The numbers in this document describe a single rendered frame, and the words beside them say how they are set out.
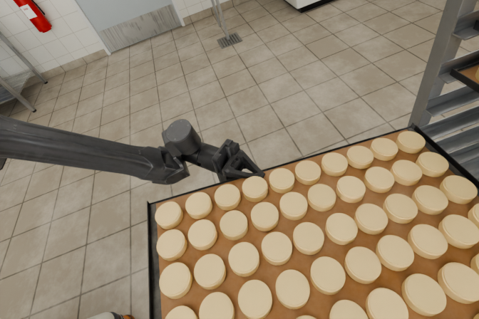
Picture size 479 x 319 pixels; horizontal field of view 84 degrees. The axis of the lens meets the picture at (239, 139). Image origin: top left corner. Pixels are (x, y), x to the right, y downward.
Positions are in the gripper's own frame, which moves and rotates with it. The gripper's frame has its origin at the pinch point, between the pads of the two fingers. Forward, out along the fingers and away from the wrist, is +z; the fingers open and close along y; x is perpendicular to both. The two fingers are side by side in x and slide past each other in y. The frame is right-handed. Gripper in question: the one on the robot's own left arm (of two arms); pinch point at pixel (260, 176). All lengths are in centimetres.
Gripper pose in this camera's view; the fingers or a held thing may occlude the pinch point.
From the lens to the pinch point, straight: 56.8
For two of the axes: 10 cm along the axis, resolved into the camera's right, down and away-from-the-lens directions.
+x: -5.0, 6.7, -5.5
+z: 8.5, 2.7, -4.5
